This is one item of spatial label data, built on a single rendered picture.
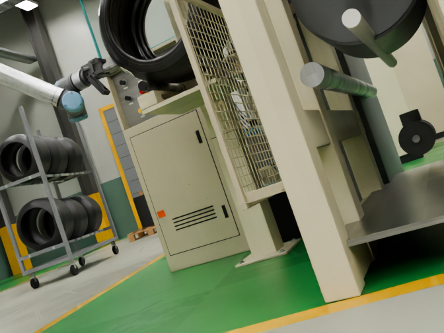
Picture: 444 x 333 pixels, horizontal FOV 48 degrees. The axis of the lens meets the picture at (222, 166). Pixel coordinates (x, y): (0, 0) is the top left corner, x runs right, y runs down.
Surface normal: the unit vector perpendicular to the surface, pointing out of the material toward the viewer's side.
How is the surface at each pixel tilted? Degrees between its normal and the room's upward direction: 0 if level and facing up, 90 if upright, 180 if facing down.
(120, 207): 90
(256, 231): 90
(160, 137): 90
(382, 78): 90
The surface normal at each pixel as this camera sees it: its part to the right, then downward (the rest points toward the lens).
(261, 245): -0.40, 0.10
